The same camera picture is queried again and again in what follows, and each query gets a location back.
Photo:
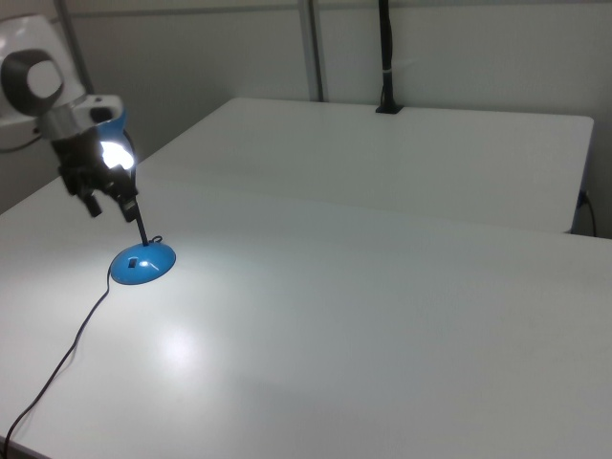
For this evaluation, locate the blue desk lamp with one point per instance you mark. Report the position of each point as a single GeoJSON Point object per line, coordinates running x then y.
{"type": "Point", "coordinates": [143, 268]}

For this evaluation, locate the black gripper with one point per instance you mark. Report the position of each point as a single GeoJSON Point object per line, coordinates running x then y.
{"type": "Point", "coordinates": [79, 158]}

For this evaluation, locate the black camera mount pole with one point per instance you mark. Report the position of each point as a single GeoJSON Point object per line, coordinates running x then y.
{"type": "Point", "coordinates": [386, 48]}

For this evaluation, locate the aluminium partition corner post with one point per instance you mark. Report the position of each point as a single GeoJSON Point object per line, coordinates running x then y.
{"type": "Point", "coordinates": [74, 48]}

